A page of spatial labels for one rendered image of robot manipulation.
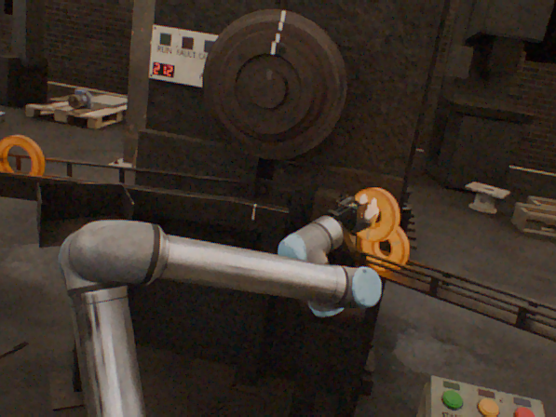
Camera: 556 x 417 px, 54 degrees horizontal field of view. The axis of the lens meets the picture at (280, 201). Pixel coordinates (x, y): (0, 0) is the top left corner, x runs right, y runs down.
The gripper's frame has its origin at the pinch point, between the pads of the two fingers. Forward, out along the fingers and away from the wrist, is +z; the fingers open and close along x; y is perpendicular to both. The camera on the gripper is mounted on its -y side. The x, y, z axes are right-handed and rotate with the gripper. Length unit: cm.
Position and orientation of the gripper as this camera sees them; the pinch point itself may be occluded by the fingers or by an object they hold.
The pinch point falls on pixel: (374, 208)
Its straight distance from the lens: 161.5
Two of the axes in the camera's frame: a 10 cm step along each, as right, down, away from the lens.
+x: -7.2, -3.1, 6.2
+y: -0.4, -8.7, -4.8
